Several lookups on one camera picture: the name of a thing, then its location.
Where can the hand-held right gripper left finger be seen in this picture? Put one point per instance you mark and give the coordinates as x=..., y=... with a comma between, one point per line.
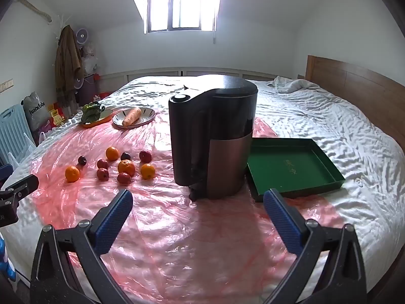
x=114, y=221

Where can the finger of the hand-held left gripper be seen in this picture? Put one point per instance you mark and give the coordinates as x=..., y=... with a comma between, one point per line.
x=4, y=171
x=22, y=186

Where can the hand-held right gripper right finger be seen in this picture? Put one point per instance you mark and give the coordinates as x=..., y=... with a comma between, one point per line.
x=281, y=221

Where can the red apple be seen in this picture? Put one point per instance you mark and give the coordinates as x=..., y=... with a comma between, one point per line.
x=102, y=164
x=145, y=156
x=102, y=174
x=124, y=178

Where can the orange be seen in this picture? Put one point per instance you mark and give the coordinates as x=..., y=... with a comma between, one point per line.
x=126, y=167
x=112, y=153
x=148, y=171
x=72, y=174

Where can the green tray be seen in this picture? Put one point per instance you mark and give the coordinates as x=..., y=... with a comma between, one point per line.
x=291, y=167

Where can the dark plum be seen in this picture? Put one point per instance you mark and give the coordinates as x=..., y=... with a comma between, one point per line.
x=125, y=156
x=82, y=160

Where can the white plastic bag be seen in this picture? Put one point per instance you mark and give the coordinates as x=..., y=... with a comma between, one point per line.
x=30, y=147

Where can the light blue suitcase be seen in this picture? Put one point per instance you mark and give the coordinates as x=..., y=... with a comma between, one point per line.
x=14, y=129

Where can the grey printed bag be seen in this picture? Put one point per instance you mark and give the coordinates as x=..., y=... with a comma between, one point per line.
x=36, y=110

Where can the yellow and red boxes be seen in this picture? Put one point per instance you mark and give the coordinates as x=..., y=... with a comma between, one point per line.
x=57, y=115

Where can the pink plastic sheet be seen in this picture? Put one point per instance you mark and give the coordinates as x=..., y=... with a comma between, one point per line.
x=189, y=234

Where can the green leafy vegetable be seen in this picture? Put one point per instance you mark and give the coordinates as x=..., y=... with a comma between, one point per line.
x=90, y=112

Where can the carrot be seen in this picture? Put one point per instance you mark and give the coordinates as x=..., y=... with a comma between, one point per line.
x=131, y=117

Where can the orange plate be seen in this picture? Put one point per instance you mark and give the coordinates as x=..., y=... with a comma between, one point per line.
x=106, y=115

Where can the white striped plate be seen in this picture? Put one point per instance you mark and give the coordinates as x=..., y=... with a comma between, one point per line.
x=147, y=115

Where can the brown coat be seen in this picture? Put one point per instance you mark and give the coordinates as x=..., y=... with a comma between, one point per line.
x=66, y=66

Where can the crumpled white cloth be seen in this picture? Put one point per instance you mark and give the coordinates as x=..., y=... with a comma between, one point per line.
x=294, y=85

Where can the clear plastic bags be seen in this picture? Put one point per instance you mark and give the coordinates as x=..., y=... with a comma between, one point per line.
x=90, y=60

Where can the wooden headboard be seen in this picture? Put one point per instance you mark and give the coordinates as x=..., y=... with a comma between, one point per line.
x=364, y=88

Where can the white fan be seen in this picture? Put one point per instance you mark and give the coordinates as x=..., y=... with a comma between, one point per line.
x=81, y=34

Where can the white coat rack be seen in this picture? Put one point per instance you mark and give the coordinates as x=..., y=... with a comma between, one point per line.
x=63, y=22

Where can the window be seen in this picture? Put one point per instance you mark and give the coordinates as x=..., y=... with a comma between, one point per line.
x=182, y=3

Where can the wall socket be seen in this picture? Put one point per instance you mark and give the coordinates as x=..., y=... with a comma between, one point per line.
x=6, y=86

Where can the beige wall pipe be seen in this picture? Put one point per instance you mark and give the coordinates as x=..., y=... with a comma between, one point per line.
x=34, y=8

